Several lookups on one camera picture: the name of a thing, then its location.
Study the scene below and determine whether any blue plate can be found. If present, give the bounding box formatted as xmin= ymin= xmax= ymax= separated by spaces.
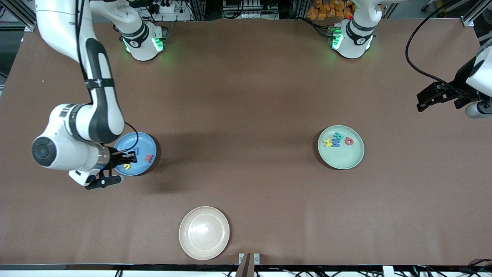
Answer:
xmin=112 ymin=132 xmax=158 ymax=177

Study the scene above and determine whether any green plate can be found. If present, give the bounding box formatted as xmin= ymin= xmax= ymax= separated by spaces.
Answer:
xmin=317 ymin=125 xmax=365 ymax=170

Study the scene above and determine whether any beige plate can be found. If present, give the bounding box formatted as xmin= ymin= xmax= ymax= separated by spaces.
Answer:
xmin=179 ymin=206 xmax=230 ymax=260

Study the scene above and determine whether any grey base connector box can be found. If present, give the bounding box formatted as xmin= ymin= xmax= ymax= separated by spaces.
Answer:
xmin=152 ymin=26 xmax=168 ymax=53
xmin=328 ymin=24 xmax=344 ymax=50

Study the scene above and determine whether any pile of orange packets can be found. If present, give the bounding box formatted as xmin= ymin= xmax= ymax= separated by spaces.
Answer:
xmin=306 ymin=0 xmax=355 ymax=20

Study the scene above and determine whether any white power strip with plugs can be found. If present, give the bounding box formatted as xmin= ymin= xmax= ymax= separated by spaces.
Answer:
xmin=148 ymin=0 xmax=193 ymax=22

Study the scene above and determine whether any grey power strip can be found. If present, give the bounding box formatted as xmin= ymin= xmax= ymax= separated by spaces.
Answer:
xmin=222 ymin=0 xmax=278 ymax=20

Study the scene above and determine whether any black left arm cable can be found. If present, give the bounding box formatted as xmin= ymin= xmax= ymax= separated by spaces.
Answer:
xmin=405 ymin=0 xmax=475 ymax=97

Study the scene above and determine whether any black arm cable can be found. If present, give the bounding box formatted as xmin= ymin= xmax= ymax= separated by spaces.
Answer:
xmin=405 ymin=0 xmax=475 ymax=97
xmin=75 ymin=0 xmax=140 ymax=152

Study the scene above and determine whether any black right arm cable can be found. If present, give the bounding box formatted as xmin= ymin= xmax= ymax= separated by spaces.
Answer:
xmin=75 ymin=0 xmax=140 ymax=152

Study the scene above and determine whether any aluminium frame post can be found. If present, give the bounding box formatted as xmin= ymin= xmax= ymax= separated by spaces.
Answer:
xmin=0 ymin=0 xmax=38 ymax=32
xmin=461 ymin=0 xmax=492 ymax=27

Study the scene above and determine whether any small metal bracket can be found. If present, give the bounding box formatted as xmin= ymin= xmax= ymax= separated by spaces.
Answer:
xmin=238 ymin=253 xmax=261 ymax=266

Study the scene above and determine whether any black cable bundle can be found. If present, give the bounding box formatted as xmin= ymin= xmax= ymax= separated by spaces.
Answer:
xmin=454 ymin=259 xmax=492 ymax=277

